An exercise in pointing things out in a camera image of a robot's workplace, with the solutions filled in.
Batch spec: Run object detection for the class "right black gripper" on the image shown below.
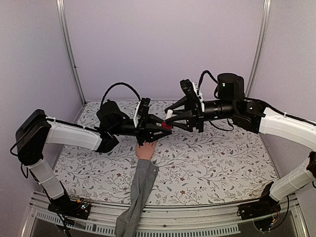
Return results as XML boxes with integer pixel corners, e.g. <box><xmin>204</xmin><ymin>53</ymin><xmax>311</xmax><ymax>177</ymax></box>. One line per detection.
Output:
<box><xmin>164</xmin><ymin>95</ymin><xmax>237</xmax><ymax>133</ymax></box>

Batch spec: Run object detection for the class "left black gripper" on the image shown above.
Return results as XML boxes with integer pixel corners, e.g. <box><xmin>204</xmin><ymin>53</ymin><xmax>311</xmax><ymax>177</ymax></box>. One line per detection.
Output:
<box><xmin>110</xmin><ymin>111</ymin><xmax>173</xmax><ymax>145</ymax></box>

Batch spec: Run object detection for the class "red nail polish bottle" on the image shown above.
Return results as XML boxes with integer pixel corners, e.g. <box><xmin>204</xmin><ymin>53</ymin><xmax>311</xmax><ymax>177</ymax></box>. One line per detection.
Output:
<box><xmin>161</xmin><ymin>121</ymin><xmax>173</xmax><ymax>130</ymax></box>

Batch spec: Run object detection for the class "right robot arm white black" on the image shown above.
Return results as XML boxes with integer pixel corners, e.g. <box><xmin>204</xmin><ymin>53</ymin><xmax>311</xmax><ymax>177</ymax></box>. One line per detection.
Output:
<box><xmin>165</xmin><ymin>73</ymin><xmax>316</xmax><ymax>215</ymax></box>

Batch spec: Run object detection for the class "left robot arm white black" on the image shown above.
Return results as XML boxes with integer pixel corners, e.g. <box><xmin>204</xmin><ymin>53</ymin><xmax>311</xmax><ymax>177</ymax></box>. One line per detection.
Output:
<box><xmin>11</xmin><ymin>98</ymin><xmax>172</xmax><ymax>214</ymax></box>

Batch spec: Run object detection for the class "person's hand on table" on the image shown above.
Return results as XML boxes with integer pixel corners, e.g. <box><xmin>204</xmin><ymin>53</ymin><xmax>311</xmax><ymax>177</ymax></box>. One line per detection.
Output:
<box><xmin>136</xmin><ymin>142</ymin><xmax>157</xmax><ymax>160</ymax></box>

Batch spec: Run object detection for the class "floral patterned table cloth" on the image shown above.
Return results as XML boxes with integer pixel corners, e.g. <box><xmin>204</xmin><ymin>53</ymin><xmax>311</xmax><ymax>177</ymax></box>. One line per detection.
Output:
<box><xmin>52</xmin><ymin>99</ymin><xmax>278</xmax><ymax>206</ymax></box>

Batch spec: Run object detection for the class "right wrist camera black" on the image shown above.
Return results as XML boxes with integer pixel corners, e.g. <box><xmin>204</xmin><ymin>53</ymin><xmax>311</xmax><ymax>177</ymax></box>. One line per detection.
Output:
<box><xmin>180</xmin><ymin>79</ymin><xmax>205</xmax><ymax>112</ymax></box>

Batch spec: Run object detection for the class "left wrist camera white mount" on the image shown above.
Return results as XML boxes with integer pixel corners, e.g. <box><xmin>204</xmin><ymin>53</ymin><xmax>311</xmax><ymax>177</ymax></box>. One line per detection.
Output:
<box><xmin>133</xmin><ymin>98</ymin><xmax>151</xmax><ymax>127</ymax></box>

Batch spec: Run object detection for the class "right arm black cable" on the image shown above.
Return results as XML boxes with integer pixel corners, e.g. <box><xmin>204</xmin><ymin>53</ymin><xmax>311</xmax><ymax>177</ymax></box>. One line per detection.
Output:
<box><xmin>197</xmin><ymin>70</ymin><xmax>219</xmax><ymax>92</ymax></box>

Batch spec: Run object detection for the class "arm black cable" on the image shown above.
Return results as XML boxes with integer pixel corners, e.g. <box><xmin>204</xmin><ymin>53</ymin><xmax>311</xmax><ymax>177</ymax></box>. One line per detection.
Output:
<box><xmin>101</xmin><ymin>82</ymin><xmax>142</xmax><ymax>107</ymax></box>
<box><xmin>197</xmin><ymin>70</ymin><xmax>219</xmax><ymax>92</ymax></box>

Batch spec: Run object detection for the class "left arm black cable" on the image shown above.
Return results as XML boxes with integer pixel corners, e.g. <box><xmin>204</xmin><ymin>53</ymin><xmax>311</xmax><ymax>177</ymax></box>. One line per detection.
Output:
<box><xmin>101</xmin><ymin>82</ymin><xmax>142</xmax><ymax>107</ymax></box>

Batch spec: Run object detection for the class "right aluminium frame post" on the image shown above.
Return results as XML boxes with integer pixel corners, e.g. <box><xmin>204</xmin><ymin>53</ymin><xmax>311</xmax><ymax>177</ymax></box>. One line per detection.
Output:
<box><xmin>245</xmin><ymin>0</ymin><xmax>272</xmax><ymax>97</ymax></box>

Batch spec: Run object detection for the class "aluminium frame post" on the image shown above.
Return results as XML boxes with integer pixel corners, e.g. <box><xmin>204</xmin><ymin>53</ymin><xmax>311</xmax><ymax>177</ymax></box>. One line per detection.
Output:
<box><xmin>56</xmin><ymin>0</ymin><xmax>86</xmax><ymax>106</ymax></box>
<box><xmin>245</xmin><ymin>0</ymin><xmax>272</xmax><ymax>97</ymax></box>

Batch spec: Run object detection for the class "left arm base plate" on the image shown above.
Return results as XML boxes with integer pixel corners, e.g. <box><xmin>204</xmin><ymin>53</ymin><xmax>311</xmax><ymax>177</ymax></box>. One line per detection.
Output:
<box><xmin>48</xmin><ymin>196</ymin><xmax>91</xmax><ymax>220</ymax></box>

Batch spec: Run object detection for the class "front aluminium rail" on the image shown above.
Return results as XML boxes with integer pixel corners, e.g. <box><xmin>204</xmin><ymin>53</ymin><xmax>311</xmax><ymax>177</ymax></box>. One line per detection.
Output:
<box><xmin>21</xmin><ymin>192</ymin><xmax>310</xmax><ymax>237</ymax></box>

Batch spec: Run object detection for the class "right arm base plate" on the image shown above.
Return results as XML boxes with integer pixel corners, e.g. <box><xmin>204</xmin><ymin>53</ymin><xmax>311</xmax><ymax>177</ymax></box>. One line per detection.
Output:
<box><xmin>237</xmin><ymin>199</ymin><xmax>281</xmax><ymax>232</ymax></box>

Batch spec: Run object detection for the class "left aluminium frame post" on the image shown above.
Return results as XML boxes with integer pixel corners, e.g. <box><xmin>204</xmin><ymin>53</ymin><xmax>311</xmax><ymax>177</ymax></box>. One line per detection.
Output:
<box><xmin>56</xmin><ymin>0</ymin><xmax>86</xmax><ymax>106</ymax></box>

